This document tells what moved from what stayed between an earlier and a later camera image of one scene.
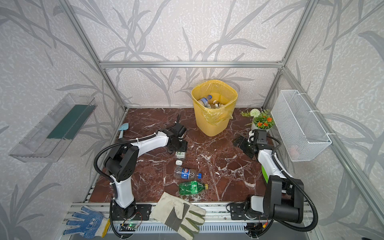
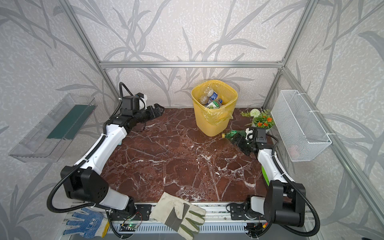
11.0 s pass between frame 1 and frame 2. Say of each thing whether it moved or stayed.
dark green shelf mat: stayed
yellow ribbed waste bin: stayed
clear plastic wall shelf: stayed
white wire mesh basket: stayed
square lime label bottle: moved
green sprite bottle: moved
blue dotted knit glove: stayed
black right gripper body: stayed
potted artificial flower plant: stayed
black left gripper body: moved
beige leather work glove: stayed
